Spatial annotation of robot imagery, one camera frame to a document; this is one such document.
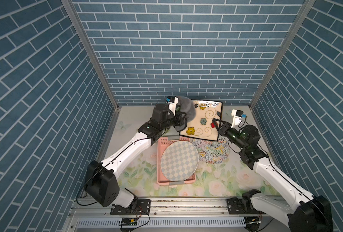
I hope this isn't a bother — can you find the grey green cleaning cloth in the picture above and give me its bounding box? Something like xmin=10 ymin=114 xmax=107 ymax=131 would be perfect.
xmin=174 ymin=96 xmax=196 ymax=132

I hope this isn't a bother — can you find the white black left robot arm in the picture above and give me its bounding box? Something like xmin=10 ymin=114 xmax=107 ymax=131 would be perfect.
xmin=82 ymin=101 xmax=194 ymax=208

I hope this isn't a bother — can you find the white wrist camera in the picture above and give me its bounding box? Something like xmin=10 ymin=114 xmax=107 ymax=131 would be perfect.
xmin=166 ymin=96 xmax=178 ymax=115
xmin=231 ymin=109 xmax=247 ymax=128

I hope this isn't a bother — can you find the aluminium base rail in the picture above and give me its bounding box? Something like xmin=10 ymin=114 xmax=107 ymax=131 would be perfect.
xmin=62 ymin=196 xmax=289 ymax=232

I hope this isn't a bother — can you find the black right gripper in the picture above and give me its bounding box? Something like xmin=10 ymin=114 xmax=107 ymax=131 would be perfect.
xmin=212 ymin=118 xmax=246 ymax=152

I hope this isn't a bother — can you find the round colourful squiggle plate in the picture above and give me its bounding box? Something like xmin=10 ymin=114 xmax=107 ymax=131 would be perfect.
xmin=192 ymin=137 xmax=230 ymax=164

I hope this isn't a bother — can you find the green circuit board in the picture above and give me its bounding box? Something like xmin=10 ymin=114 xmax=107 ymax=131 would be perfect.
xmin=119 ymin=218 xmax=138 ymax=227

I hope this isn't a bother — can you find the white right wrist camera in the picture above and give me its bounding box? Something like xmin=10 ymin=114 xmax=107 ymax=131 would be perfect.
xmin=231 ymin=109 xmax=247 ymax=128

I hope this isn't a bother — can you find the floral table mat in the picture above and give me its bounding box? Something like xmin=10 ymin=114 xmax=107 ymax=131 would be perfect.
xmin=108 ymin=105 xmax=279 ymax=197

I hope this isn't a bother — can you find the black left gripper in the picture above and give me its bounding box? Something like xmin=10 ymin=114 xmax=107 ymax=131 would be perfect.
xmin=159 ymin=112 xmax=188 ymax=132

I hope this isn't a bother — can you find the pink plastic basket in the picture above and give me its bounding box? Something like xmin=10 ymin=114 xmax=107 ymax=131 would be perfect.
xmin=157 ymin=136 xmax=196 ymax=186

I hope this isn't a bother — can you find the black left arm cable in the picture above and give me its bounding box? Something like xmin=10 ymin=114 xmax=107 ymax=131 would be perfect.
xmin=75 ymin=173 xmax=100 ymax=207

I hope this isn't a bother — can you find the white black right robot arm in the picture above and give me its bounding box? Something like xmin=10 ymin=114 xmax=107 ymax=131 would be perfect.
xmin=213 ymin=119 xmax=334 ymax=232

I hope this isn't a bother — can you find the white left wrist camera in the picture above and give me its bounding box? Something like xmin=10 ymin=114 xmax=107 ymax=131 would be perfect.
xmin=166 ymin=96 xmax=178 ymax=115

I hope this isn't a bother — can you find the square floral plate black rim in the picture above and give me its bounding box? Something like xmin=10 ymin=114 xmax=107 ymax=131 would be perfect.
xmin=179 ymin=100 xmax=223 ymax=141

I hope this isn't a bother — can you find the round checkered plate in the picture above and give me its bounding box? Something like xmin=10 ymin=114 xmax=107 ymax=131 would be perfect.
xmin=160 ymin=141 xmax=199 ymax=182

